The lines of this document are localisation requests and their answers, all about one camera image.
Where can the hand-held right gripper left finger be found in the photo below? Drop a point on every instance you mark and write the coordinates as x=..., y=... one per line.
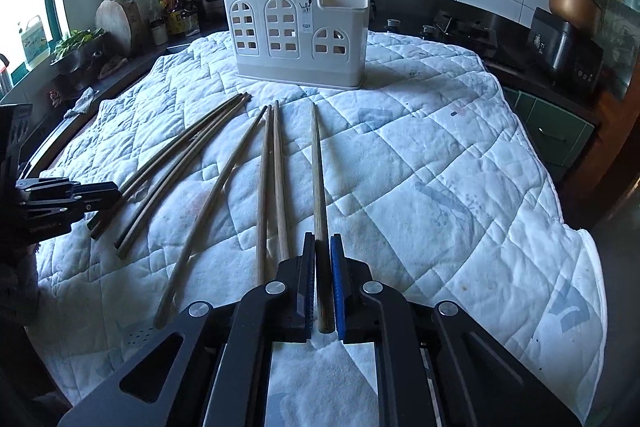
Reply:
x=307, y=287

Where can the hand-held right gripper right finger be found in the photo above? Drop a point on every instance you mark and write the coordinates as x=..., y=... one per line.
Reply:
x=338, y=287

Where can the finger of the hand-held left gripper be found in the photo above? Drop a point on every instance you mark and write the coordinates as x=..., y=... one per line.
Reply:
x=95, y=196
x=42, y=187

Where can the wooden chopstick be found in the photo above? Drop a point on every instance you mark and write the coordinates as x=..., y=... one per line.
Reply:
x=210, y=212
x=280, y=187
x=181, y=142
x=160, y=167
x=320, y=207
x=263, y=207
x=151, y=206

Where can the white plastic utensil holder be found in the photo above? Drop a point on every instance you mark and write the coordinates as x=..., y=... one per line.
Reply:
x=300, y=62

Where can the grey crumpled rag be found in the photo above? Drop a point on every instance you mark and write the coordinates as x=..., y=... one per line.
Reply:
x=81, y=103

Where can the metal bowl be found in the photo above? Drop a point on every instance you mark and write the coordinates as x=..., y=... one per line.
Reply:
x=80, y=64

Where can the clear plastic jug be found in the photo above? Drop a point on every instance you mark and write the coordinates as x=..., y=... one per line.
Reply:
x=35, y=42

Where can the green leafy vegetables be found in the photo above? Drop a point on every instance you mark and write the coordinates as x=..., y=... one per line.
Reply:
x=75, y=41

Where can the pinkish brown lump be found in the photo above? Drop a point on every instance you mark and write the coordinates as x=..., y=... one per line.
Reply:
x=114, y=67

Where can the white quilted blanket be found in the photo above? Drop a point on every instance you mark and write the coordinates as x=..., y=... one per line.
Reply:
x=425, y=182

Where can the round wooden cutting board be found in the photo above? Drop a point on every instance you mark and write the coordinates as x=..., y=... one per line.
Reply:
x=117, y=27

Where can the small white jar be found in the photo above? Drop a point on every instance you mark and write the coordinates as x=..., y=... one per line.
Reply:
x=158, y=33

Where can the yellow-labelled bottle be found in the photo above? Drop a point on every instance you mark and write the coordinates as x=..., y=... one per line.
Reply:
x=175, y=24

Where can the yellow-capped bottle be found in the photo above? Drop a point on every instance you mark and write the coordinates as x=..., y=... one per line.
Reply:
x=151, y=6

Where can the small glass jar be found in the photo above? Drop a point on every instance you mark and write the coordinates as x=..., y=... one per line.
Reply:
x=191, y=18

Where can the green cabinet drawer front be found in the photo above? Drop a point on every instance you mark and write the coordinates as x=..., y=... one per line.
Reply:
x=550, y=127

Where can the gas stove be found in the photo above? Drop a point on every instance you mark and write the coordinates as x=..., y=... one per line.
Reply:
x=450, y=34

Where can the black countertop appliance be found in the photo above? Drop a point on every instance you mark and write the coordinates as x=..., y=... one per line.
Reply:
x=565, y=57

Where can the copper pot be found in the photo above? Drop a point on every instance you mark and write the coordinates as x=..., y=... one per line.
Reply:
x=575, y=4

